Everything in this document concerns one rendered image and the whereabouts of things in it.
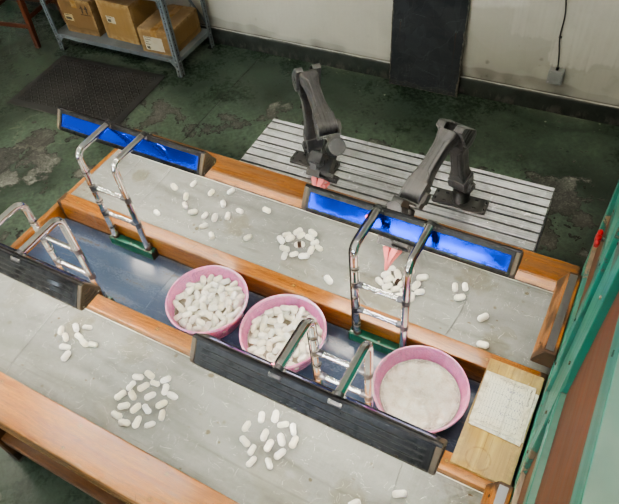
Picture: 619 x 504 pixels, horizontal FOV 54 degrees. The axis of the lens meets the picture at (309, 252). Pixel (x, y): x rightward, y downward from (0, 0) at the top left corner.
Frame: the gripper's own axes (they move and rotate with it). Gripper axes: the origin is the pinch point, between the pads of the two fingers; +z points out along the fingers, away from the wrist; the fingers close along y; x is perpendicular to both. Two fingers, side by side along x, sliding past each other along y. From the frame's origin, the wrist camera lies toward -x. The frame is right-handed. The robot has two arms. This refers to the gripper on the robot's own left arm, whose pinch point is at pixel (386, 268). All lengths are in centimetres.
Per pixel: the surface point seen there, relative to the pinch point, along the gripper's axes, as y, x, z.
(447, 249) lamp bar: 19.8, -22.9, -11.7
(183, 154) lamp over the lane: -67, -24, -14
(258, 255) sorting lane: -43.9, 0.9, 10.5
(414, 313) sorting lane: 12.6, 1.2, 10.4
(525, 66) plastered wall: -6, 179, -121
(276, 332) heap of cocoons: -22.7, -14.5, 28.8
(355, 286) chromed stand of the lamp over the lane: -0.6, -24.0, 5.8
